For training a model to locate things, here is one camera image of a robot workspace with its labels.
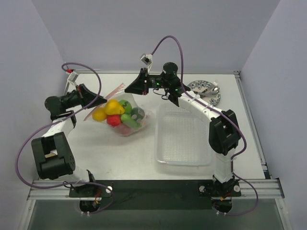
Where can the white plastic basket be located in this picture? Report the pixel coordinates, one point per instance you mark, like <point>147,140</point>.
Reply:
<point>181,139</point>

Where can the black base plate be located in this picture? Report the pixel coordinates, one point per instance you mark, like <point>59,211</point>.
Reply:
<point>156,195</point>

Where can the blue patterned plate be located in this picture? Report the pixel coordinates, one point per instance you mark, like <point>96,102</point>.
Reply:
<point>199,86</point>

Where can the yellow fake lemon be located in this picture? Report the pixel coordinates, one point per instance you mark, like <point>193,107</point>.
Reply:
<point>99,115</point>

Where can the metal spoon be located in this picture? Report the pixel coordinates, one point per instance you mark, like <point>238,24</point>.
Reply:
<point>208,92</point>

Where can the green fake fruit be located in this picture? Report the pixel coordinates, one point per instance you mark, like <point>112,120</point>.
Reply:
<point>126,106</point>

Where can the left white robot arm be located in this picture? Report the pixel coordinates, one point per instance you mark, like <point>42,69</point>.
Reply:
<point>53,157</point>

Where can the clear zip top bag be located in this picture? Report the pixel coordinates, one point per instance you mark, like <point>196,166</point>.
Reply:
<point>131,123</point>

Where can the red fake tomato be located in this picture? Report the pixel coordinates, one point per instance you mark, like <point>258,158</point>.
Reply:
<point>113,120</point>

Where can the metal fork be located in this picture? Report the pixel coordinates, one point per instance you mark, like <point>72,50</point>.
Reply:
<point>210,85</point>

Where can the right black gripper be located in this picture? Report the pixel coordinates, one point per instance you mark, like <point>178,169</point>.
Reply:
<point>146,81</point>

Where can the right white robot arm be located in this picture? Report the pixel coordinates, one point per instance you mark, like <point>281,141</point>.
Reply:
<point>223,131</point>

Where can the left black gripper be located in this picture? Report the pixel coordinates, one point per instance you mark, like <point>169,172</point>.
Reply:
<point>80,93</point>

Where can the aluminium frame rail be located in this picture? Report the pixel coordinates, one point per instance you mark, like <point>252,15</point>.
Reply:
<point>261,188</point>

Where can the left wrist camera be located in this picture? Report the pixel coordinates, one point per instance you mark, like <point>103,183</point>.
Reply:
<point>72,77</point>

